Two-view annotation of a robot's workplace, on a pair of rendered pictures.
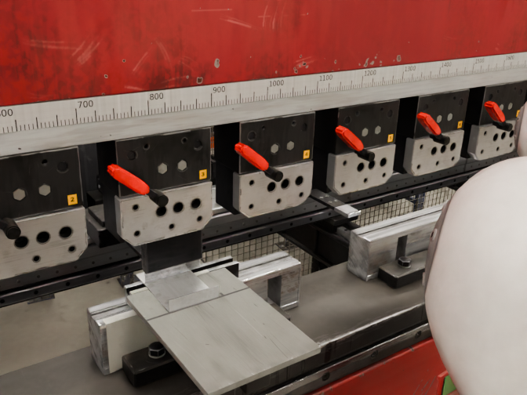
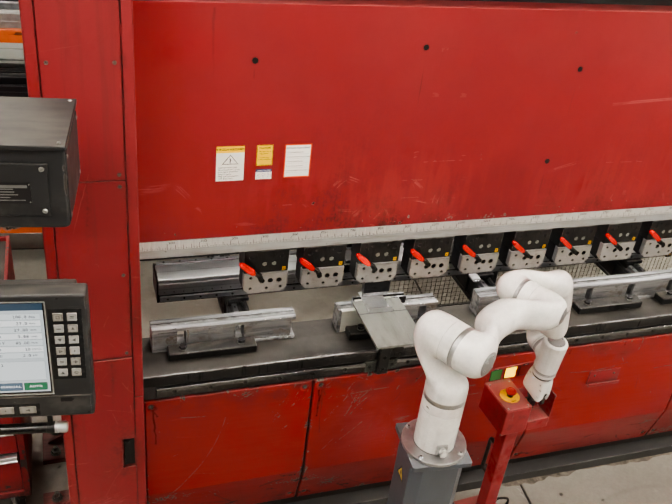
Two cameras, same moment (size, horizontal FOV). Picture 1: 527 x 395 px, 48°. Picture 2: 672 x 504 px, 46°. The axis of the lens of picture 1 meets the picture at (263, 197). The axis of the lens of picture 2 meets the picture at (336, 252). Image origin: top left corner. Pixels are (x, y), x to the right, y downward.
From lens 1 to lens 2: 191 cm
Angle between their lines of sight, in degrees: 15
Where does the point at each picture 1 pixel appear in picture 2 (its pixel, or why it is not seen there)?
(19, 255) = (317, 280)
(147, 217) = (367, 272)
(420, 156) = (515, 260)
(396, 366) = not seen: hidden behind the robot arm
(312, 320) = not seen: hidden behind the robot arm
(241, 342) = (395, 332)
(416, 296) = not seen: hidden behind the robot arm
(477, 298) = (417, 333)
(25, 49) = (336, 212)
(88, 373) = (330, 330)
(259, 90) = (426, 227)
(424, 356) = (498, 363)
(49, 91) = (341, 225)
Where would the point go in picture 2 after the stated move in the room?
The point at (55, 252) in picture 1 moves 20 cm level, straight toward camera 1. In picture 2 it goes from (330, 281) to (334, 316)
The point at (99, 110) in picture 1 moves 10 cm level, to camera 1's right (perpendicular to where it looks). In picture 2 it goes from (357, 232) to (385, 239)
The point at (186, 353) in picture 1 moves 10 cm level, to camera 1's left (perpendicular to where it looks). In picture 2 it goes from (372, 331) to (344, 323)
